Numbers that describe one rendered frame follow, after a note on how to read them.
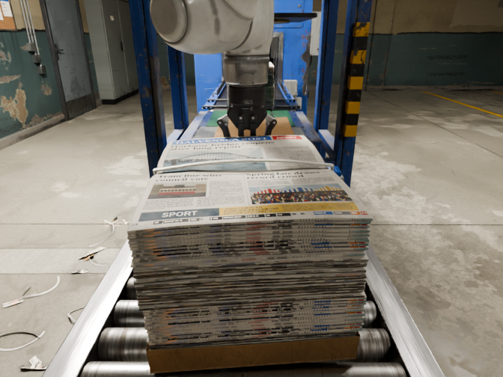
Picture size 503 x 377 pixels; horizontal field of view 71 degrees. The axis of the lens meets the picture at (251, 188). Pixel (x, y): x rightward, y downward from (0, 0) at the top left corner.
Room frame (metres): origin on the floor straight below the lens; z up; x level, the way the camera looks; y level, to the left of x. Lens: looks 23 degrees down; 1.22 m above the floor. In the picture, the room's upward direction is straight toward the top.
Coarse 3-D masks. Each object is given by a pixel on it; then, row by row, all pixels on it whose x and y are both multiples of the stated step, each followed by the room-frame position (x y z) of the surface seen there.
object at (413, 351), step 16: (368, 256) 0.63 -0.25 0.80; (368, 272) 0.57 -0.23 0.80; (384, 272) 0.57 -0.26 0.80; (368, 288) 0.53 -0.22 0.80; (384, 288) 0.52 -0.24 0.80; (384, 304) 0.48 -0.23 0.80; (400, 304) 0.48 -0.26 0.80; (384, 320) 0.44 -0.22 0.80; (400, 320) 0.44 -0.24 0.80; (400, 336) 0.41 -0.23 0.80; (416, 336) 0.41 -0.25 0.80; (400, 352) 0.38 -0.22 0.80; (416, 352) 0.38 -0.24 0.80; (416, 368) 0.35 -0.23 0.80; (432, 368) 0.35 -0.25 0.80
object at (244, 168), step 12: (180, 168) 0.54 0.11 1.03; (192, 168) 0.53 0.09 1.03; (204, 168) 0.53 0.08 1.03; (216, 168) 0.54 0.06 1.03; (228, 168) 0.54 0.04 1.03; (240, 168) 0.54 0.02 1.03; (252, 168) 0.54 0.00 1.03; (264, 168) 0.54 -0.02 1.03; (276, 168) 0.54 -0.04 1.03; (288, 168) 0.54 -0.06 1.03; (300, 168) 0.54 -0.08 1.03; (312, 168) 0.54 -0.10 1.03; (324, 168) 0.55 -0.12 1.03
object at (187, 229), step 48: (144, 192) 0.44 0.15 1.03; (192, 192) 0.44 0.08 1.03; (240, 192) 0.44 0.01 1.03; (288, 192) 0.43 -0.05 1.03; (336, 192) 0.43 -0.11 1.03; (144, 240) 0.34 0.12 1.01; (192, 240) 0.35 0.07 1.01; (240, 240) 0.35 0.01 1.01; (288, 240) 0.36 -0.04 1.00; (336, 240) 0.37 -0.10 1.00; (144, 288) 0.34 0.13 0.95; (192, 288) 0.34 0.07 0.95; (240, 288) 0.35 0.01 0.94; (288, 288) 0.35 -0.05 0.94; (336, 288) 0.36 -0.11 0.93; (192, 336) 0.34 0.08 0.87; (240, 336) 0.35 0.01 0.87; (288, 336) 0.36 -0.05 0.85; (336, 336) 0.37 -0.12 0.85
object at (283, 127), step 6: (228, 120) 1.93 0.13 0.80; (264, 120) 1.93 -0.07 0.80; (282, 120) 1.93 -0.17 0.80; (288, 120) 1.93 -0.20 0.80; (228, 126) 1.79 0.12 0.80; (234, 126) 1.79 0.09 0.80; (264, 126) 1.79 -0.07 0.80; (276, 126) 1.79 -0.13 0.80; (282, 126) 1.79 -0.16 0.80; (288, 126) 1.79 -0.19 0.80; (216, 132) 1.66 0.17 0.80; (222, 132) 1.67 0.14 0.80; (234, 132) 1.67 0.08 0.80; (246, 132) 1.67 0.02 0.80; (258, 132) 1.67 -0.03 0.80; (276, 132) 1.67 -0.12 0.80; (282, 132) 1.67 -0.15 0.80; (288, 132) 1.67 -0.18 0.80
